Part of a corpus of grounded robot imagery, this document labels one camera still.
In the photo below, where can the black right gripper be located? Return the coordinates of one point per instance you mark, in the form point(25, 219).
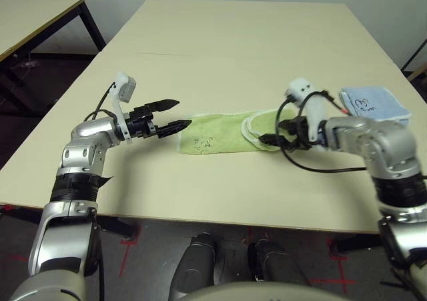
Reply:
point(300, 131)

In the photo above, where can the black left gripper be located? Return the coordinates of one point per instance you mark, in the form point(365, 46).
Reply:
point(141, 124)

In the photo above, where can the green towel white trim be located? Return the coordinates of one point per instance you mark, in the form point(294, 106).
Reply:
point(217, 131)

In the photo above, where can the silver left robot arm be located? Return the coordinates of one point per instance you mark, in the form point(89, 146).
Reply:
point(83, 147)

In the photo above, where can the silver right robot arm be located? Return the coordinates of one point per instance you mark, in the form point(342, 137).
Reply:
point(383, 141)

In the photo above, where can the folded light blue towel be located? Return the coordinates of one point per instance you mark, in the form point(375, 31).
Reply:
point(383, 104)

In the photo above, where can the black robot right foot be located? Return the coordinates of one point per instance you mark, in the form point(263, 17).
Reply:
point(277, 264)

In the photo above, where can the red floor tape cross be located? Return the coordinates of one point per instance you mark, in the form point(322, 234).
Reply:
point(340, 281)
point(128, 247)

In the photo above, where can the white floor clutter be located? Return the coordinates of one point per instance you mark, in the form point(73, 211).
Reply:
point(28, 64)

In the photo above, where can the beige robot torso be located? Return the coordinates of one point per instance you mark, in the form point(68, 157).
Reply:
point(267, 292)

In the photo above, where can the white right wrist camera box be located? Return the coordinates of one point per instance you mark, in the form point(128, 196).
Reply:
point(302, 87)

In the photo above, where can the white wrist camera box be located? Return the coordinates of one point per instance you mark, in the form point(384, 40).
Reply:
point(302, 87)
point(126, 89)

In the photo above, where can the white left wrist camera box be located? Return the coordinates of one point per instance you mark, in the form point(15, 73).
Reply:
point(126, 89)

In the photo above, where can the beige table black frame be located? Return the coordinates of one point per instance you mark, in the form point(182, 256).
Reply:
point(33, 17)

